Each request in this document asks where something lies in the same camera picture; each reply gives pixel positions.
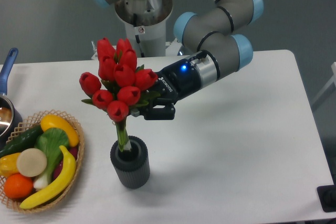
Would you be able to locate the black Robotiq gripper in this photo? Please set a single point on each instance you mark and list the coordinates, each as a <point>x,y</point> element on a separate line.
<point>175,82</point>

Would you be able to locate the red tulip bouquet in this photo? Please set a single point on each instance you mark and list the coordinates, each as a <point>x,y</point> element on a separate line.
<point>120,86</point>

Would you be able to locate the dark grey ribbed vase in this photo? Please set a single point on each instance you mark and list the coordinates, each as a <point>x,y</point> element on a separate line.
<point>132,167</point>

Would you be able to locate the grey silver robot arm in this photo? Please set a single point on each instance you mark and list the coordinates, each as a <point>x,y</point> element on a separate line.
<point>216,50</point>

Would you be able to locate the dark red eggplant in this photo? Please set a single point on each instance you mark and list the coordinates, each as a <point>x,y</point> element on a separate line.
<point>58,169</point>

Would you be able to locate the green bok choy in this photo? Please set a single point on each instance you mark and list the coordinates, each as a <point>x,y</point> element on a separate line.
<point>49,143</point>

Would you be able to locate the yellow squash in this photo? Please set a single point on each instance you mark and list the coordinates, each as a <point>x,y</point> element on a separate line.
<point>54,121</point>

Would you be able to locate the yellow banana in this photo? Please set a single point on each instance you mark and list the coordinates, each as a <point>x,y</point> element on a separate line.
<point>57,186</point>

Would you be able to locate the green cucumber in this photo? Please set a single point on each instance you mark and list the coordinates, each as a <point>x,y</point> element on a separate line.
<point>23,141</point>

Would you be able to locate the beige round slice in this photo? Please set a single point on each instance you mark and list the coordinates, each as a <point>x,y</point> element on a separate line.
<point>31,162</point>

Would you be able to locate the yellow bell pepper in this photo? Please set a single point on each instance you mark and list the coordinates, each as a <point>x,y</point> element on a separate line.
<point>8,165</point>

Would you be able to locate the orange fruit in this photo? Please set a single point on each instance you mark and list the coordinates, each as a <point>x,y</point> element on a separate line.
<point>18,186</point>

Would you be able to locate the woven wicker basket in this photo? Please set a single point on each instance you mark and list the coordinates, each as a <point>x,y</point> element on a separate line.
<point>23,126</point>

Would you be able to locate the black device at edge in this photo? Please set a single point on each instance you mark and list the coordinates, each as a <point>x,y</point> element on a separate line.
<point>327,197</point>

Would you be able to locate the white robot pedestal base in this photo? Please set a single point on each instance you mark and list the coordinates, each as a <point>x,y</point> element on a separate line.
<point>150,41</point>

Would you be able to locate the blue handled saucepan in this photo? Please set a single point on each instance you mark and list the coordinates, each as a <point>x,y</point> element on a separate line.
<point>10,117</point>

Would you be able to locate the white metal frame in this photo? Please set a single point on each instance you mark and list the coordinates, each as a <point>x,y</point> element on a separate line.
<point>325,91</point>

